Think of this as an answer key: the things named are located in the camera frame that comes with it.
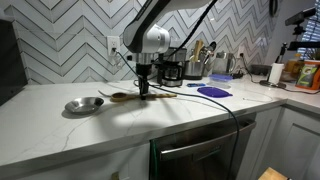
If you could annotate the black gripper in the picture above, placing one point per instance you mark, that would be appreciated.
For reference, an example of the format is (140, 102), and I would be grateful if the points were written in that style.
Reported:
(143, 72)

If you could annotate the wooden spoon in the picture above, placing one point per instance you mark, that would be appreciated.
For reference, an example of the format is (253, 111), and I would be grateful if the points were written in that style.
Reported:
(121, 97)

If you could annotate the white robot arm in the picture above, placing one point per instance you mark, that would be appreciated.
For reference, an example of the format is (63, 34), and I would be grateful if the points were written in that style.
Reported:
(144, 38)

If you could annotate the black steel coffee maker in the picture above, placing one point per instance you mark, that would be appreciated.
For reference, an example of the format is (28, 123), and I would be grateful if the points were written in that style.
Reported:
(170, 67)

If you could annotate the blue snack wrapper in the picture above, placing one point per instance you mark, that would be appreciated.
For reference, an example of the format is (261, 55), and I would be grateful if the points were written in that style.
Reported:
(196, 85)

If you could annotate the steel utensil pot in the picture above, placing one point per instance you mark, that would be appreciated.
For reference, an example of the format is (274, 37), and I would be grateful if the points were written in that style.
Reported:
(193, 70)

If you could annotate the small steel bowl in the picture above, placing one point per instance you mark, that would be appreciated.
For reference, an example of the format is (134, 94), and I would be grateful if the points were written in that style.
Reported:
(84, 105)

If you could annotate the purple plastic lid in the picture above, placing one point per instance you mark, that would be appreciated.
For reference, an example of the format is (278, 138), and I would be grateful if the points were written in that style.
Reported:
(213, 92)

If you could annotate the clear blue-lidded container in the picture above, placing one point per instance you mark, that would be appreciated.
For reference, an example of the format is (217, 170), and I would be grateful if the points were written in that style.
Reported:
(219, 80)

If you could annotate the steel electric kettle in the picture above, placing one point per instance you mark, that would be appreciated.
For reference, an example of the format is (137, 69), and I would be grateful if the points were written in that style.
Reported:
(224, 63)

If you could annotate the black appliance box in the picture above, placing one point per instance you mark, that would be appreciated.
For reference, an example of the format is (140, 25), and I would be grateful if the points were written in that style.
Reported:
(12, 73)

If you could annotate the paper towel roll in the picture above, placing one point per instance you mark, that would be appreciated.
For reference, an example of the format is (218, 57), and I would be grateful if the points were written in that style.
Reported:
(275, 73)

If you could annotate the orange drink mix tub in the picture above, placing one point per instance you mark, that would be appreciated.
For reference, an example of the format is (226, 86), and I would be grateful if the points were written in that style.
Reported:
(309, 77)

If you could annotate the white wall outlet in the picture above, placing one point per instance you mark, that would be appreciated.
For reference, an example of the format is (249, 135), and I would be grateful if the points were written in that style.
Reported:
(113, 43)

